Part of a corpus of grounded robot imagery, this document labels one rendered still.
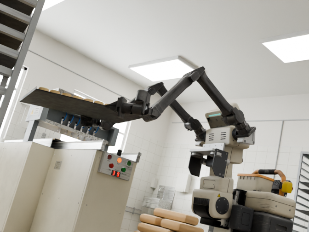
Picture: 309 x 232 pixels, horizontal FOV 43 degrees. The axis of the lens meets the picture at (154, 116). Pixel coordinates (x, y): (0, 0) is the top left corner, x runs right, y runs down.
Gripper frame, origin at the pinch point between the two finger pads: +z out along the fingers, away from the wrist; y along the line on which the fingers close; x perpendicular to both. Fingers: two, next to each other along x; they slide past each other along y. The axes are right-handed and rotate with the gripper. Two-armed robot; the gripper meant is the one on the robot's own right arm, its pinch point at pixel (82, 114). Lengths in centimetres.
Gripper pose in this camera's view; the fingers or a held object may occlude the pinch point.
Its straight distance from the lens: 235.3
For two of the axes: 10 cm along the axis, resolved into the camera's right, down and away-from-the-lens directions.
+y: 1.6, -9.7, 2.1
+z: -2.7, -2.5, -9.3
